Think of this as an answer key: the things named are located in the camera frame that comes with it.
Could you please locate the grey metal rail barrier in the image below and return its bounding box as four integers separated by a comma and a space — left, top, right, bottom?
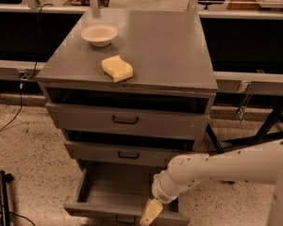
0, 8, 283, 94

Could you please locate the white paper bowl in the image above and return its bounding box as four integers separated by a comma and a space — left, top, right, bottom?
81, 24, 118, 47

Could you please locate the grey bottom drawer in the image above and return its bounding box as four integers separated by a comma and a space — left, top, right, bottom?
63, 161, 191, 226

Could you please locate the grey drawer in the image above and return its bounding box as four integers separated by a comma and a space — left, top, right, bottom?
46, 103, 209, 140
64, 141, 187, 167
63, 161, 191, 226

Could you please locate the grey metal drawer cabinet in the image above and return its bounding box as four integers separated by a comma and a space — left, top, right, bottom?
37, 8, 217, 153

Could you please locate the black stand left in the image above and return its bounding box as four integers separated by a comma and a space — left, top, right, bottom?
0, 170, 13, 226

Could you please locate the grey top drawer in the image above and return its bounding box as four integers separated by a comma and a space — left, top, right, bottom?
46, 103, 209, 140

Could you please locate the black floor stand right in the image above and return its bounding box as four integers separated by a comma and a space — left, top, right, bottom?
206, 95, 283, 153

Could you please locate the black power cable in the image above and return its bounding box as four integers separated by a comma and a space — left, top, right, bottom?
0, 3, 55, 137

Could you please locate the yellow wavy sponge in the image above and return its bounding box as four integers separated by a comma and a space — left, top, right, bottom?
102, 56, 133, 83

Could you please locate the grey middle drawer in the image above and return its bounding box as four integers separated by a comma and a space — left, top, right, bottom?
64, 141, 187, 167

